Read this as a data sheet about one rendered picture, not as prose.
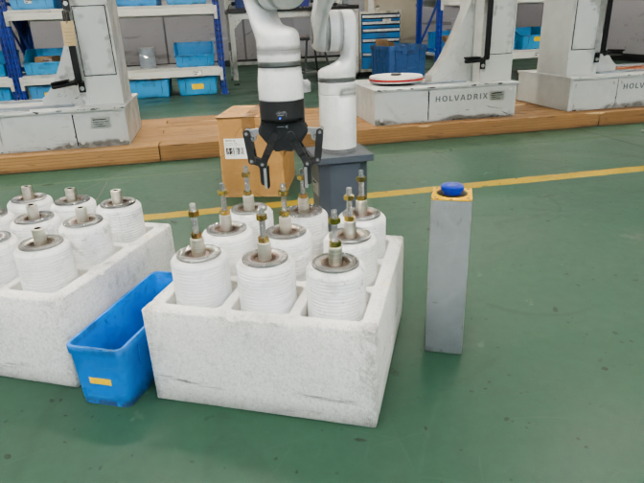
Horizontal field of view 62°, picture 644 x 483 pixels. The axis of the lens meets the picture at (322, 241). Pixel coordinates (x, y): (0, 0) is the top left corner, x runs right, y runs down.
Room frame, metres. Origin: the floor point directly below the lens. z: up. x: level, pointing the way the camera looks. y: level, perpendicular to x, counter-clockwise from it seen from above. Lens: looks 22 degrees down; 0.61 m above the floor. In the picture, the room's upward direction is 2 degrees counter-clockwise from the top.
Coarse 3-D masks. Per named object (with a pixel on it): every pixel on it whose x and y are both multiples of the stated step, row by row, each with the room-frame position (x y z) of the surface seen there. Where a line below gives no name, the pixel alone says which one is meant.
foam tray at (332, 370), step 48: (384, 288) 0.82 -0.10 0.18; (192, 336) 0.76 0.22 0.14; (240, 336) 0.74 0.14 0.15; (288, 336) 0.72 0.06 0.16; (336, 336) 0.70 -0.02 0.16; (384, 336) 0.77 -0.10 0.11; (192, 384) 0.77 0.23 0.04; (240, 384) 0.74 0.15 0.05; (288, 384) 0.72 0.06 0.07; (336, 384) 0.70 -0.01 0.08; (384, 384) 0.78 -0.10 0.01
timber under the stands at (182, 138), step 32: (160, 128) 3.08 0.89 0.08; (192, 128) 3.04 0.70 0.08; (384, 128) 2.82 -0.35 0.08; (416, 128) 2.85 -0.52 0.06; (448, 128) 2.89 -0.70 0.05; (480, 128) 2.92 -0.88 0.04; (512, 128) 2.96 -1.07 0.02; (544, 128) 3.00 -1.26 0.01; (0, 160) 2.47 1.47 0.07; (32, 160) 2.50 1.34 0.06; (64, 160) 2.52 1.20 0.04; (96, 160) 2.55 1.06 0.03; (128, 160) 2.58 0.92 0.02; (160, 160) 2.62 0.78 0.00
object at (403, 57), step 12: (372, 48) 5.68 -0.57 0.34; (384, 48) 5.37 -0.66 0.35; (396, 48) 5.31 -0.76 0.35; (408, 48) 5.34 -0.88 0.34; (420, 48) 5.37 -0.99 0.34; (372, 60) 5.72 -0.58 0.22; (384, 60) 5.40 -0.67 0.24; (396, 60) 5.32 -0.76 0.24; (408, 60) 5.36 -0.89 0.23; (420, 60) 5.38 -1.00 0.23; (372, 72) 5.74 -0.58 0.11; (384, 72) 5.41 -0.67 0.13; (396, 72) 5.33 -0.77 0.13; (408, 72) 5.36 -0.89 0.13; (420, 72) 5.40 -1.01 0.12
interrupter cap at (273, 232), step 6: (270, 228) 0.94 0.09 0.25; (276, 228) 0.94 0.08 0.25; (294, 228) 0.94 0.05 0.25; (300, 228) 0.93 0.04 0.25; (270, 234) 0.91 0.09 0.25; (276, 234) 0.91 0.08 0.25; (282, 234) 0.92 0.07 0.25; (288, 234) 0.91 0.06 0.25; (294, 234) 0.90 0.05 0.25; (300, 234) 0.90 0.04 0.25
